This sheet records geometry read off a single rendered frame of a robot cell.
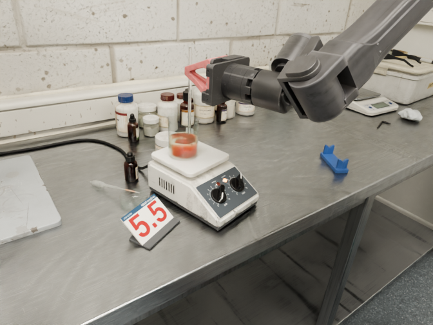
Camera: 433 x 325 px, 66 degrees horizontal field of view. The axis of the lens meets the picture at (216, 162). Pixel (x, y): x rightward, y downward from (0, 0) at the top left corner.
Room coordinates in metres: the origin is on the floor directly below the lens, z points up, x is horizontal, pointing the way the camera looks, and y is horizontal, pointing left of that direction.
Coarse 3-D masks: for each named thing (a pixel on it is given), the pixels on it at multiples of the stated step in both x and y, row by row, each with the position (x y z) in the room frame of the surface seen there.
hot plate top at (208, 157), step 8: (200, 144) 0.66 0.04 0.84; (160, 152) 0.61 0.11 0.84; (200, 152) 0.62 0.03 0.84; (208, 152) 0.62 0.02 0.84; (216, 152) 0.62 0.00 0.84; (224, 152) 0.63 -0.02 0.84; (160, 160) 0.58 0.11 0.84; (168, 160) 0.58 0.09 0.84; (176, 160) 0.58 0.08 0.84; (192, 160) 0.58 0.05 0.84; (200, 160) 0.58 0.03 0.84; (208, 160) 0.59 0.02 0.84; (216, 160) 0.59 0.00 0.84; (224, 160) 0.60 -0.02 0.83; (176, 168) 0.55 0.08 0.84; (184, 168) 0.55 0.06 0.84; (192, 168) 0.55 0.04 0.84; (200, 168) 0.55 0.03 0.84; (208, 168) 0.56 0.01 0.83; (192, 176) 0.53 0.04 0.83
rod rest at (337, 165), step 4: (332, 144) 0.82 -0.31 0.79; (324, 148) 0.81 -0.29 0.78; (328, 148) 0.81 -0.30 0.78; (332, 148) 0.81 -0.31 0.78; (324, 152) 0.81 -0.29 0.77; (328, 152) 0.81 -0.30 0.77; (332, 152) 0.81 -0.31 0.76; (324, 156) 0.80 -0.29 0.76; (328, 156) 0.80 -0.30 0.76; (332, 156) 0.80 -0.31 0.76; (324, 160) 0.79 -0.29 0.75; (328, 160) 0.78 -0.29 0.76; (332, 160) 0.78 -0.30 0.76; (336, 160) 0.78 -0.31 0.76; (340, 160) 0.73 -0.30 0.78; (344, 160) 0.74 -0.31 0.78; (348, 160) 0.73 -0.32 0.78; (328, 164) 0.77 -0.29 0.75; (332, 164) 0.75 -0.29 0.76; (336, 164) 0.73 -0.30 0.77; (340, 164) 0.73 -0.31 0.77; (344, 164) 0.73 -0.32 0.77; (332, 168) 0.74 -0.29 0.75; (336, 168) 0.73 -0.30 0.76; (340, 168) 0.73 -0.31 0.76; (344, 168) 0.73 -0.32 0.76; (336, 172) 0.72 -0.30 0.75; (340, 172) 0.72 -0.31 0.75; (344, 172) 0.73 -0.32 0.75
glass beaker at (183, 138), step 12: (168, 120) 0.59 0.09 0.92; (180, 120) 0.63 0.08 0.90; (192, 120) 0.63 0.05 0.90; (168, 132) 0.59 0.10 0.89; (180, 132) 0.57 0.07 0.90; (192, 132) 0.58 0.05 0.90; (168, 144) 0.59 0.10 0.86; (180, 144) 0.57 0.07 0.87; (192, 144) 0.58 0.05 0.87; (180, 156) 0.57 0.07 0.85; (192, 156) 0.58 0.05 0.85
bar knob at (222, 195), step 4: (216, 188) 0.53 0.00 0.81; (220, 188) 0.52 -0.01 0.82; (224, 188) 0.52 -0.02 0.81; (212, 192) 0.52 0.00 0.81; (216, 192) 0.52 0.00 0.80; (220, 192) 0.51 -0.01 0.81; (224, 192) 0.53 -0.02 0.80; (212, 196) 0.51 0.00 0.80; (216, 196) 0.51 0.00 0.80; (220, 196) 0.50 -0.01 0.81; (224, 196) 0.52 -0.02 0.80; (216, 200) 0.51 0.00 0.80; (220, 200) 0.50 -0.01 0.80; (224, 200) 0.51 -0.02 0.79
